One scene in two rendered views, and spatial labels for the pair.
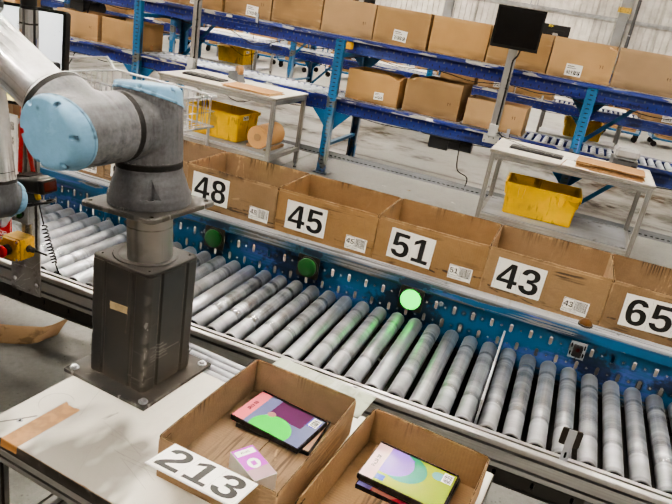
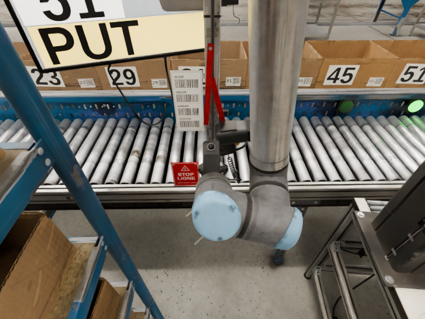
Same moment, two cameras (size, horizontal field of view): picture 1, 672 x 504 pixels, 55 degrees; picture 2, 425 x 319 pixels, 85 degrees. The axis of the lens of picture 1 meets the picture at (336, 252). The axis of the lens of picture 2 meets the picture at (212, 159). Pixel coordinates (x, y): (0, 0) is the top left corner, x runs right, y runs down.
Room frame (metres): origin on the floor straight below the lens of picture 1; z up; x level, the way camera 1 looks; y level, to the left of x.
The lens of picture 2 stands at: (1.29, 1.18, 1.50)
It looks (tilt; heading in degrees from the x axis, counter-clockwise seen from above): 43 degrees down; 341
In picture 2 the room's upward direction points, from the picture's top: straight up
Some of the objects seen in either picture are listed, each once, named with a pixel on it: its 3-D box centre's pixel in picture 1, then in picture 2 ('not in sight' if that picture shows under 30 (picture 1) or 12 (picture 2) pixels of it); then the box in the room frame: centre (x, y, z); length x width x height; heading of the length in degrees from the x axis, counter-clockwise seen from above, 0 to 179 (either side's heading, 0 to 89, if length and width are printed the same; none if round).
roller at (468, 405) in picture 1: (477, 381); not in sight; (1.69, -0.49, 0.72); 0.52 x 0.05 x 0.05; 162
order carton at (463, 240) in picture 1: (437, 241); (409, 63); (2.21, -0.36, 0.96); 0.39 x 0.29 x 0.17; 72
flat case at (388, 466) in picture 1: (408, 476); not in sight; (1.14, -0.24, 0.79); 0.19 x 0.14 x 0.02; 67
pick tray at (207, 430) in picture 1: (263, 434); not in sight; (1.18, 0.09, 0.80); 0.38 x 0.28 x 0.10; 158
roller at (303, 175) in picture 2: (184, 282); (291, 147); (2.01, 0.50, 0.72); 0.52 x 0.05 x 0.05; 162
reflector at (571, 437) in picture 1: (567, 447); not in sight; (1.36, -0.65, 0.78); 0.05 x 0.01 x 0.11; 72
